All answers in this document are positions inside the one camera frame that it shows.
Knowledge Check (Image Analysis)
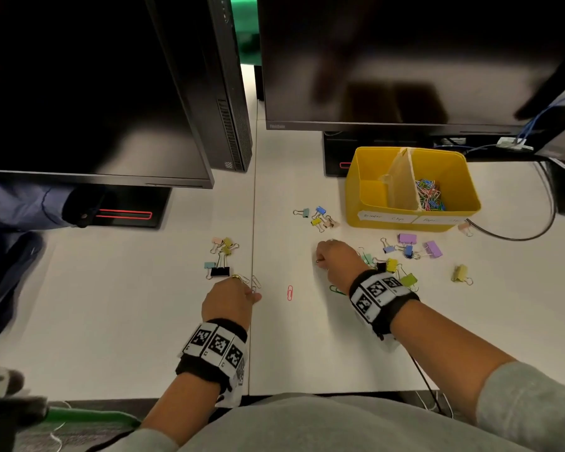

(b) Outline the person's left forearm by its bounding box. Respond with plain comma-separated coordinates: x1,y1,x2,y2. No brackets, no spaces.
140,371,220,448

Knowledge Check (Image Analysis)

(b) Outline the white cable adapter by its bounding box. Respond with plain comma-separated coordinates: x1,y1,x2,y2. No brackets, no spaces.
495,136,534,152

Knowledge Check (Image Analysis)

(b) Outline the person's right hand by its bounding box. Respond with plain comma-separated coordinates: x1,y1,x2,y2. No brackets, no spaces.
314,239,373,295

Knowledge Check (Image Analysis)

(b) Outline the black wristband with markers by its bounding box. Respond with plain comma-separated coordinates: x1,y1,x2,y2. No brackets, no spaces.
348,269,421,340
175,318,249,396

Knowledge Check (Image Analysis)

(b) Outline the green cloth strip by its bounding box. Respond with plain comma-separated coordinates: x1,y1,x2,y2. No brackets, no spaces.
46,406,142,431

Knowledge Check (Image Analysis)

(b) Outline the lime green binder clip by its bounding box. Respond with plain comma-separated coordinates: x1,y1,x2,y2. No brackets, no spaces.
397,266,420,293

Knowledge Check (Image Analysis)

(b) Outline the blue cable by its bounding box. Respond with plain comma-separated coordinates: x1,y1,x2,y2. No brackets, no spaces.
444,89,565,154

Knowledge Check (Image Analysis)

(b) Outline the person's gray sweatshirt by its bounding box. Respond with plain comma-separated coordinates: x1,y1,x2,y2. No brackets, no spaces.
99,362,565,452

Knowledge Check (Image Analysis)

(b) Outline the heap of sorted paper clips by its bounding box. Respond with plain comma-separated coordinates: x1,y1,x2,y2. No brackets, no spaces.
414,178,448,212

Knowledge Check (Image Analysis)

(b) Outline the person's left hand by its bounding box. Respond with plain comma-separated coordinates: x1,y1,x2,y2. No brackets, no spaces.
201,276,263,333

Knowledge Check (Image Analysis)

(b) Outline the black desktop computer tower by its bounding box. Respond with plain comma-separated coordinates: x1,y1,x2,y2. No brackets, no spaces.
143,0,254,173

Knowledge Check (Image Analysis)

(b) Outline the thin black camera cable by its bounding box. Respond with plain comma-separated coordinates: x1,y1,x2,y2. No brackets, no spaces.
408,352,453,417

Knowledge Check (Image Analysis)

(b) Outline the yellow divided plastic bin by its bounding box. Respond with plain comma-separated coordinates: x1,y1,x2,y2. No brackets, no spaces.
343,146,482,232

